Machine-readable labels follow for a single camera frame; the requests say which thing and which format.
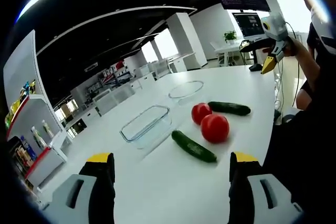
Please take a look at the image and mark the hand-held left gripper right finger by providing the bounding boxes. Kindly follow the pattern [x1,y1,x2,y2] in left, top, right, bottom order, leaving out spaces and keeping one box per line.
[227,151,306,224]

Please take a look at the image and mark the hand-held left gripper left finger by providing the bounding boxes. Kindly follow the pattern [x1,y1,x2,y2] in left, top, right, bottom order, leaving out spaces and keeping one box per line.
[43,152,117,224]

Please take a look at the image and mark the green cucumber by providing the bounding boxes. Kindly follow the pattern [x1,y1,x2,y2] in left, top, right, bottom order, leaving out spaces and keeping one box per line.
[207,101,251,116]
[171,130,218,164]

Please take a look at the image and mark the large red tomato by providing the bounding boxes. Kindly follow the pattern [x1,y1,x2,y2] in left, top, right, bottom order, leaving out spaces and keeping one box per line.
[200,113,230,144]

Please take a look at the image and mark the small red tomato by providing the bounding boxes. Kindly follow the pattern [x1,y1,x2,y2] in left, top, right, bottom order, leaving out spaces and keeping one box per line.
[191,102,213,125]

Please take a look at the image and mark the round glass storage container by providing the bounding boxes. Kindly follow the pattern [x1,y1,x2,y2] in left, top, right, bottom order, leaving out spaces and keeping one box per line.
[168,80,205,106]

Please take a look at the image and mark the rectangular glass storage container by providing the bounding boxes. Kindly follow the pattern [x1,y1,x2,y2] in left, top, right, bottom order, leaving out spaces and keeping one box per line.
[119,104,173,150]

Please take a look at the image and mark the person's right hand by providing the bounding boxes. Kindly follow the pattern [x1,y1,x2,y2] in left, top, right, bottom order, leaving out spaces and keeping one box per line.
[285,37,301,58]

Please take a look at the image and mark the computer monitor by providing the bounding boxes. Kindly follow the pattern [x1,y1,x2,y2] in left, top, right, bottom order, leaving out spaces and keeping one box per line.
[232,11,266,39]

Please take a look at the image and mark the white office desk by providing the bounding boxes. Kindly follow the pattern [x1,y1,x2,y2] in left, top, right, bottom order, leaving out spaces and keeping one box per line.
[210,39,254,67]

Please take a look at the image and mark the white chest-worn device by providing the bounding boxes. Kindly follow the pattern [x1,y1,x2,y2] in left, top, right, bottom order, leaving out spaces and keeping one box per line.
[310,7,336,56]

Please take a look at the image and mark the potted green plant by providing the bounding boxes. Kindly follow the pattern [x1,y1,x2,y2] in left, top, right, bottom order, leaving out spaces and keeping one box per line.
[223,30,238,46]

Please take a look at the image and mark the blue labelled bottle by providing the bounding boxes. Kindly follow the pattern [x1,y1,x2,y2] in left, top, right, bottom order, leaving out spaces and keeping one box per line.
[20,135,38,161]

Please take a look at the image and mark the white red-trimmed display shelf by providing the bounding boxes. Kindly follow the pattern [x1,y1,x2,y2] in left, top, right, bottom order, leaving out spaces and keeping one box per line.
[4,78,69,192]

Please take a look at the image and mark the person's dark clothing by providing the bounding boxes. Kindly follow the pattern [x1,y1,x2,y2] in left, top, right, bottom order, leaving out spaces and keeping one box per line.
[262,22,336,210]

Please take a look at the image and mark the white square pillar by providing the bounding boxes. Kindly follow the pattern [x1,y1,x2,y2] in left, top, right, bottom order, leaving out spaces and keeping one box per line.
[166,12,208,70]

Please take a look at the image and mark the white table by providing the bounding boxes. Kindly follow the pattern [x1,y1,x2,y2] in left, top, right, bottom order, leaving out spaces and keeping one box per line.
[36,65,279,224]

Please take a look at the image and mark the white low cabinet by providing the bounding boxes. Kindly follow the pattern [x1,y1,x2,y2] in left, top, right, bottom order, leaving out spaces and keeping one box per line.
[92,83,137,116]

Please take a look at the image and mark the black cable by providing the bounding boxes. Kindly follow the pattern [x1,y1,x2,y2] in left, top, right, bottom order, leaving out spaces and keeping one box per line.
[285,21,303,109]

